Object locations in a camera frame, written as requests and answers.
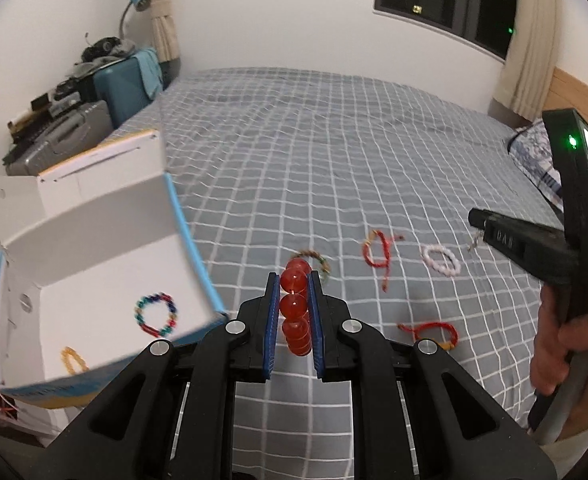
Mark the person's right hand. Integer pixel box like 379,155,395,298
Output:
529,284,588,402

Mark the white bead bracelet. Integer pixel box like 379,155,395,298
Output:
421,243,461,277

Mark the red bead bracelet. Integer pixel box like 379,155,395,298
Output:
279,257,313,357

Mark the grey checked bedsheet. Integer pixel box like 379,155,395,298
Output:
109,66,567,480

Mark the beige curtain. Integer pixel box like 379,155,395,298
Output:
144,0,183,92
488,0,561,127

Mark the green gold braided bracelet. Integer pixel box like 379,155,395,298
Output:
294,249,331,279

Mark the red cord bracelet gold clasp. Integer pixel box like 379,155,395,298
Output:
397,320,459,351

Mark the blue patterned pillow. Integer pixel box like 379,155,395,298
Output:
506,119,566,212

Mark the white cardboard box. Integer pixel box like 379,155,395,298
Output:
0,129,230,409

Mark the teal cloth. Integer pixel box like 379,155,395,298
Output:
133,48,164,97

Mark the wooden headboard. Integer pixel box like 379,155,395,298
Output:
548,66,588,153

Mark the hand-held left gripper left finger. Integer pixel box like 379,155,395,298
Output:
44,272,281,480

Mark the person's right forearm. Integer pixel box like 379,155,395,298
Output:
544,355,588,479

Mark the amber bead bracelet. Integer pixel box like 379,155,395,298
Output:
59,345,91,376

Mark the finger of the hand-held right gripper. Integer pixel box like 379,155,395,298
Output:
467,207,575,282

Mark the red string bracelet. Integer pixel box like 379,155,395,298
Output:
362,229,406,294

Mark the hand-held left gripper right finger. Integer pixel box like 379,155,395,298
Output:
308,270,558,480

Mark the grey suitcase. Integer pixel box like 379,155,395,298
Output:
3,99,113,177

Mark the multicolour bead bracelet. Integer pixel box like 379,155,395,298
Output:
134,291,181,339

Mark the pile of dark clutter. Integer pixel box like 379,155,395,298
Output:
6,34,136,137

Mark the blue suitcase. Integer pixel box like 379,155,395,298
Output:
93,50,165,129

